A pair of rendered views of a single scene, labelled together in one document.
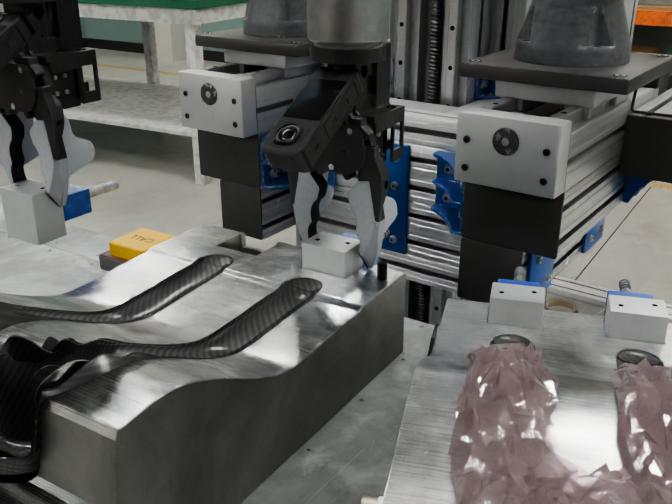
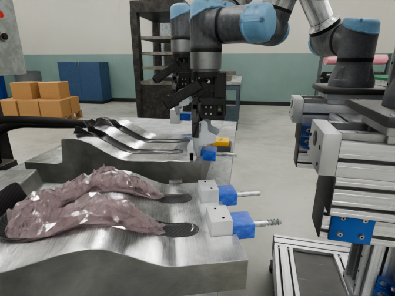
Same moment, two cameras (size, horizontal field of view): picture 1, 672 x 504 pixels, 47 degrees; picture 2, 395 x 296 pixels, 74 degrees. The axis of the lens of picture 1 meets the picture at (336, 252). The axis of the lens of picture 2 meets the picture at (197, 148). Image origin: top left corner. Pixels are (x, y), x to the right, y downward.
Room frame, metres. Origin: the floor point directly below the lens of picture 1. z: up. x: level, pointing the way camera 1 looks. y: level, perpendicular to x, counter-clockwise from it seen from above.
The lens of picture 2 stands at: (0.45, -0.62, 1.13)
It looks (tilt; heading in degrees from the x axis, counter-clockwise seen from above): 18 degrees down; 67
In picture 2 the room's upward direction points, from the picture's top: straight up
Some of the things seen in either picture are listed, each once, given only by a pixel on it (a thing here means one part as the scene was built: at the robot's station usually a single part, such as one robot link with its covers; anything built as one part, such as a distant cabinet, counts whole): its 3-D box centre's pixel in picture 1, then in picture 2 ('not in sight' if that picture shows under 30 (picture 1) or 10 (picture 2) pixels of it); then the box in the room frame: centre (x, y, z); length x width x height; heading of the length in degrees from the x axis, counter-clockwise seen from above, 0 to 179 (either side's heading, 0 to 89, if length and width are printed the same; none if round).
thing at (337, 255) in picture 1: (356, 250); (212, 153); (0.74, -0.02, 0.89); 0.13 x 0.05 x 0.05; 148
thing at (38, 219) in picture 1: (70, 199); (188, 115); (0.79, 0.29, 0.93); 0.13 x 0.05 x 0.05; 148
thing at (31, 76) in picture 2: not in sight; (30, 89); (-0.84, 7.17, 0.44); 0.59 x 0.59 x 0.88
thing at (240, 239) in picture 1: (250, 259); not in sight; (0.76, 0.09, 0.87); 0.05 x 0.05 x 0.04; 58
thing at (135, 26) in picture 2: not in sight; (170, 66); (2.07, 4.66, 1.03); 1.54 x 0.94 x 2.06; 58
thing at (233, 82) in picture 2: not in sight; (222, 96); (2.94, 4.08, 0.46); 1.90 x 0.70 x 0.92; 58
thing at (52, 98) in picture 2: not in sight; (40, 101); (-0.40, 5.24, 0.37); 1.20 x 0.82 x 0.74; 156
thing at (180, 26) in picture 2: not in sight; (182, 22); (0.78, 0.30, 1.25); 0.09 x 0.08 x 0.11; 172
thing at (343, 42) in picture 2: not in sight; (357, 37); (1.35, 0.09, 1.20); 0.13 x 0.12 x 0.14; 82
